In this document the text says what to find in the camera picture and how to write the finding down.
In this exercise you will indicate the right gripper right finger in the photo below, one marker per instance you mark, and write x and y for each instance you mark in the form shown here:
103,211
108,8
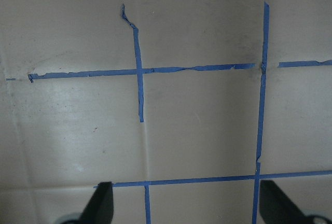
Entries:
276,207

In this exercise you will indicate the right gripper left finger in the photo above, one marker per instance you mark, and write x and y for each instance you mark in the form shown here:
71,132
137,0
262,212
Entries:
100,208

